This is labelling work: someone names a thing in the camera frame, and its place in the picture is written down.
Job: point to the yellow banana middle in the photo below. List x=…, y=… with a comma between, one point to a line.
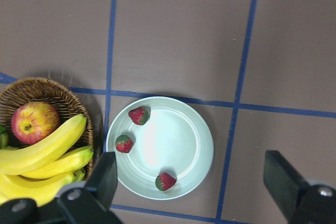
x=71, y=161

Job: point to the pale green round plate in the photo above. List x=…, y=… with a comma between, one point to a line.
x=175, y=140

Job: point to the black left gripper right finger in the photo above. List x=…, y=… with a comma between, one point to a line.
x=299, y=200

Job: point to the yellow banana lower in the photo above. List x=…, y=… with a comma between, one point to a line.
x=42, y=192

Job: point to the yellow banana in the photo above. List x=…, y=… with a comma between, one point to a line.
x=71, y=161
x=25, y=160
x=42, y=192

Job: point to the red strawberry picked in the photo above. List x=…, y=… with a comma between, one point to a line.
x=139, y=116
x=123, y=144

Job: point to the brown wicker basket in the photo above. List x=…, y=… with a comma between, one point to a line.
x=25, y=90

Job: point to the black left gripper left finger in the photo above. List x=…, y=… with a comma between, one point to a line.
x=79, y=202

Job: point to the red yellow apple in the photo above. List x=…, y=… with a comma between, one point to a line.
x=34, y=121

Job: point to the yellow banana top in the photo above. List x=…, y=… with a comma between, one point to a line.
x=25, y=160

